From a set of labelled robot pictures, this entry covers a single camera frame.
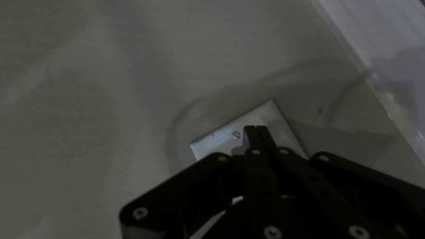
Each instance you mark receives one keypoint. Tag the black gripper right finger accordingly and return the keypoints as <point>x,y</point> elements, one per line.
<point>326,197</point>

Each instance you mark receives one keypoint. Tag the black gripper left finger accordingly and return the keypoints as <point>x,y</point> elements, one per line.
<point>182,205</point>

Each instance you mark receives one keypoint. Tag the white light switch plate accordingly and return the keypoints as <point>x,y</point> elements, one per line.
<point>233,136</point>

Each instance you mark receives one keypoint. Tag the white door frame trim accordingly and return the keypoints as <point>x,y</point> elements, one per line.
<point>386,41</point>

